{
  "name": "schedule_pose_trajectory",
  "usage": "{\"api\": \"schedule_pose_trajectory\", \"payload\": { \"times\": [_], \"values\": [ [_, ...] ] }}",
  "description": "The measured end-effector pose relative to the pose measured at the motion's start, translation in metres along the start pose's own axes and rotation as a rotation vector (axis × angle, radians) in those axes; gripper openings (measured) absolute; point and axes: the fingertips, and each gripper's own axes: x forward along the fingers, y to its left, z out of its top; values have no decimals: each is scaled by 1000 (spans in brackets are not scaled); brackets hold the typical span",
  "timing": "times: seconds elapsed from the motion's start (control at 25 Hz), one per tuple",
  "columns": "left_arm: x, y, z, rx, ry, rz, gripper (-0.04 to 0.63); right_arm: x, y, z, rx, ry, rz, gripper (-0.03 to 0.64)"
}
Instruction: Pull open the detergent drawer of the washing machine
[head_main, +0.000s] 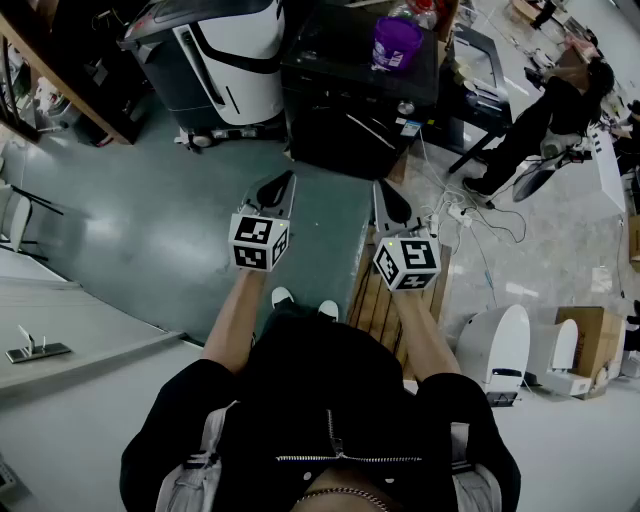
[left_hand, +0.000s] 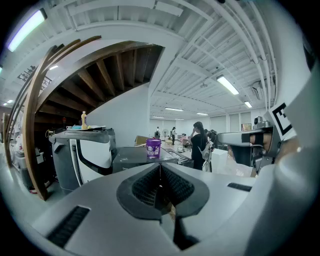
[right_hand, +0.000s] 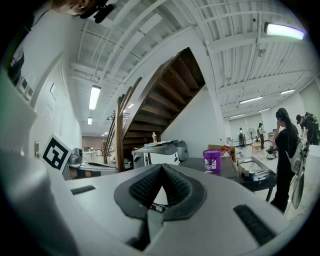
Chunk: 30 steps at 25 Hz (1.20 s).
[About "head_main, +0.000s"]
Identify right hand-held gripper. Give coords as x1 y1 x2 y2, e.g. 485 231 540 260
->
371 179 442 293

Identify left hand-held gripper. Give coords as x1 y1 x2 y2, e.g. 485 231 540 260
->
228 170 298 274

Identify person's left forearm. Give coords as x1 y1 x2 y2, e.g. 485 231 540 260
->
201 268 267 376

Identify person's right forearm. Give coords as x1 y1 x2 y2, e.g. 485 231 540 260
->
392 288 462 387

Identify cardboard box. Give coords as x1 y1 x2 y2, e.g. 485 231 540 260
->
554 305 627 401

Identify white power strip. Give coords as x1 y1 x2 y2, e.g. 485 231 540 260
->
446 204 474 229

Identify wooden pallet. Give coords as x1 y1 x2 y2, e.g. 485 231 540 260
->
346 224 454 382

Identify white plastic floor part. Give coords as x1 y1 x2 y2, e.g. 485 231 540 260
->
173 130 217 152

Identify person's black trousers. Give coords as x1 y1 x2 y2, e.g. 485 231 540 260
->
249 298 346 334

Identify white and black washing machine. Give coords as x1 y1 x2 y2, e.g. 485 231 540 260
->
117 0 287 142

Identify black front-loading washing machine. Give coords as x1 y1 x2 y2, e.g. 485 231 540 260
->
278 3 442 180

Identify purple plastic bucket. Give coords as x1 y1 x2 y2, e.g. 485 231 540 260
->
370 15 425 72

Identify large white rounded appliance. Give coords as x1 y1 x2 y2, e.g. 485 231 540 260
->
454 303 532 407

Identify person's black jacket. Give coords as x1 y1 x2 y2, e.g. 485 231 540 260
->
119 319 524 512

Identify clear bottle with red cap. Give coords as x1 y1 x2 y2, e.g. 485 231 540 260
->
398 0 440 29

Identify small white rounded appliance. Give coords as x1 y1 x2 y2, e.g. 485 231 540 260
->
527 317 594 399

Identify grey door panel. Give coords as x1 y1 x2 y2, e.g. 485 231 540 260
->
0 246 187 402

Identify white power cable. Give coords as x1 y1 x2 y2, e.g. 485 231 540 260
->
417 128 469 216

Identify thin teal cable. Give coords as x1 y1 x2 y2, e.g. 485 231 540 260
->
468 224 500 307

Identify black floor cable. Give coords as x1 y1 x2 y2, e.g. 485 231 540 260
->
474 198 528 247

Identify black frame table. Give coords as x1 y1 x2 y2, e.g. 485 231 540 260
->
439 22 515 174

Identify black frame folding chair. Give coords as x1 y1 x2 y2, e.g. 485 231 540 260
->
0 181 66 262

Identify grey right shoulder strap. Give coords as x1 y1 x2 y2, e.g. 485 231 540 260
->
448 421 503 512

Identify grey shoulder strap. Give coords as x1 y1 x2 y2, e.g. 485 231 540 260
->
448 421 503 512
154 399 239 512

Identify metal door handle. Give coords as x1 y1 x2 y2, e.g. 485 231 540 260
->
4 324 73 365

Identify metal chain necklace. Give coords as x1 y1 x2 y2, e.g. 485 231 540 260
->
293 486 392 512

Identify grey left shoulder strap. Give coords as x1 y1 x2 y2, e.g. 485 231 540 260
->
154 399 239 512

